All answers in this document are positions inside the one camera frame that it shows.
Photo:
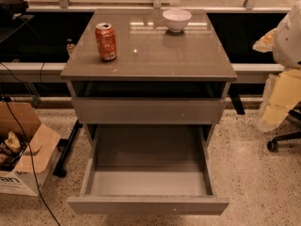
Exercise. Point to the grey drawer cabinet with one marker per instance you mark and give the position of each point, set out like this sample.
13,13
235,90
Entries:
152,63

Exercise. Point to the small bottle behind cabinet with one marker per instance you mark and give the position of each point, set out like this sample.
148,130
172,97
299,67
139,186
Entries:
70,46

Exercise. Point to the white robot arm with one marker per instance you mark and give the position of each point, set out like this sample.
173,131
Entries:
287,40

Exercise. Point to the closed grey top drawer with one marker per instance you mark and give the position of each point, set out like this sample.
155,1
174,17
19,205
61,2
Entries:
146,111

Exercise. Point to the open grey middle drawer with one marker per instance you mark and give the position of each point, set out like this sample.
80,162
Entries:
148,169

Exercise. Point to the black bag on desk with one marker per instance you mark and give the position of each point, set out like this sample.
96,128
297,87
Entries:
12,9

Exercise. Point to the snack bags in box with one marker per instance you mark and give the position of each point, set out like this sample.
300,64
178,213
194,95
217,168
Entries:
11,149

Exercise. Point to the brown cardboard box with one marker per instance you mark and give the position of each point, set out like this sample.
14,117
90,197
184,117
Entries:
32,169

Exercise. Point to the black office chair base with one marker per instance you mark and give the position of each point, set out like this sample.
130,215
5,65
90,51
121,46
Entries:
272,145

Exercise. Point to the white ceramic bowl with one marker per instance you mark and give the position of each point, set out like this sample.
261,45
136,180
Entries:
176,20

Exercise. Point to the black table leg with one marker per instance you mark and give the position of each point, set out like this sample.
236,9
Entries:
64,146

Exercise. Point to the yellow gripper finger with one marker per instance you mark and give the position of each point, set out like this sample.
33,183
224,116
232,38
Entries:
281,94
266,42

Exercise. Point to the orange soda can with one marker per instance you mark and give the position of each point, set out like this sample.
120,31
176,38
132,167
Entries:
106,41

